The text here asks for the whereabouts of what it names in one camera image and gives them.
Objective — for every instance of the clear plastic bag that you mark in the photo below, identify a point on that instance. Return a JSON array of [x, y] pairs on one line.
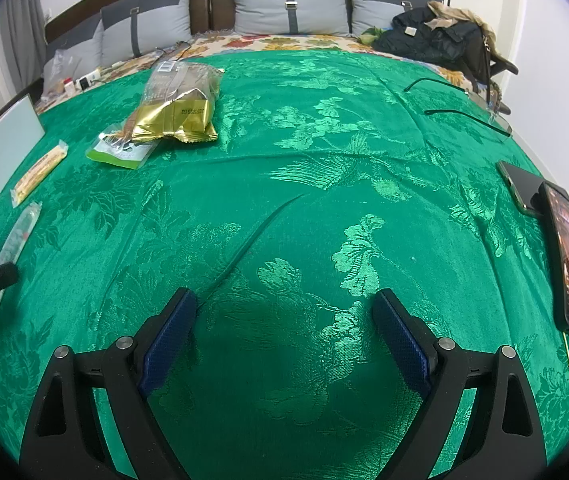
[[59, 67]]

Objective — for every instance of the brown headboard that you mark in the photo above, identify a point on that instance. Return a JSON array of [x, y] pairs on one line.
[[214, 0]]

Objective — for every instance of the floral bed sheet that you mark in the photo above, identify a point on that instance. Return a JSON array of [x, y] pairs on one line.
[[289, 41]]

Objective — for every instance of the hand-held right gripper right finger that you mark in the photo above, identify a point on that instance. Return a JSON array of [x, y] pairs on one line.
[[404, 345]]

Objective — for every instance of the dark smartphone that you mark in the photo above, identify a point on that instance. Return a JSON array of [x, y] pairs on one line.
[[519, 182]]

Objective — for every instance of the thin yellow snack bar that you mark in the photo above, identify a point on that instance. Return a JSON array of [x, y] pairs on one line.
[[39, 172]]

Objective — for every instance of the dark chair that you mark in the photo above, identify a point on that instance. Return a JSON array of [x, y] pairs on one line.
[[476, 55]]

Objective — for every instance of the thin yellow stick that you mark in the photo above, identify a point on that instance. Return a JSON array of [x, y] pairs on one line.
[[568, 357]]

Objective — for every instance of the green floral bedspread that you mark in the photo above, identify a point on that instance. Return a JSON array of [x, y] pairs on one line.
[[314, 200]]

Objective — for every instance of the green and clear snack packet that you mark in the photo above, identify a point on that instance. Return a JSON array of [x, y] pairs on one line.
[[119, 155]]

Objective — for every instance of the long clear snack packet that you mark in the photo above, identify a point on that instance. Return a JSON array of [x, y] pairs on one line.
[[17, 232]]

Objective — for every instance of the black jacket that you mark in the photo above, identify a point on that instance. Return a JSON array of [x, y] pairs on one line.
[[429, 42]]

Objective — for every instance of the white power strip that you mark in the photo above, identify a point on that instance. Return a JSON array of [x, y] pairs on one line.
[[87, 80]]

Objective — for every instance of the green object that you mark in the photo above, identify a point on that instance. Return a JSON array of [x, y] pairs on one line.
[[369, 37]]

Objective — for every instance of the black eyeglasses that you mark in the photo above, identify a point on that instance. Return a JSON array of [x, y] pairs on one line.
[[506, 131]]

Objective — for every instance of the grey pillow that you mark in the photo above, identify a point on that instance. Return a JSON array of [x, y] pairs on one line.
[[264, 10], [159, 20], [374, 10], [79, 45]]

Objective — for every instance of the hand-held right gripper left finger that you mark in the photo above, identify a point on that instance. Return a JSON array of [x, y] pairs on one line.
[[169, 340]]

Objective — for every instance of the beige garment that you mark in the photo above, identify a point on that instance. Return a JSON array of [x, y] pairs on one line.
[[456, 12]]

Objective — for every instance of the gold foil snack packet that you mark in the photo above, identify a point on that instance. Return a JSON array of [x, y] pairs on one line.
[[174, 115]]

